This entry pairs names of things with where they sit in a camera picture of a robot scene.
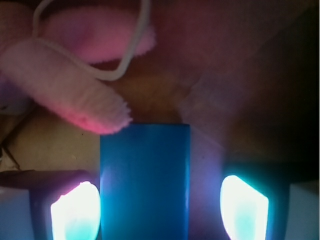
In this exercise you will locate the blue block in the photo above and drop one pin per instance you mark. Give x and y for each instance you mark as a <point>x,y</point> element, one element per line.
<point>145,182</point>

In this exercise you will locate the pink plush toy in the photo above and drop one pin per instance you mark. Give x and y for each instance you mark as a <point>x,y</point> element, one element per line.
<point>63,62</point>

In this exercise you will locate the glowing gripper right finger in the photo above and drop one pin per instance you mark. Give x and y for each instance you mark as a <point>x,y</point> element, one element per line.
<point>270,201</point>

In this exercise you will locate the brown paper bag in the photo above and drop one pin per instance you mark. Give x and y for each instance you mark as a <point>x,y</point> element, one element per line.
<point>244,74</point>

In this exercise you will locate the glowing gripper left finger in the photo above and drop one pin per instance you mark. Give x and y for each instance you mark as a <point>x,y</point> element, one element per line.
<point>49,205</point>

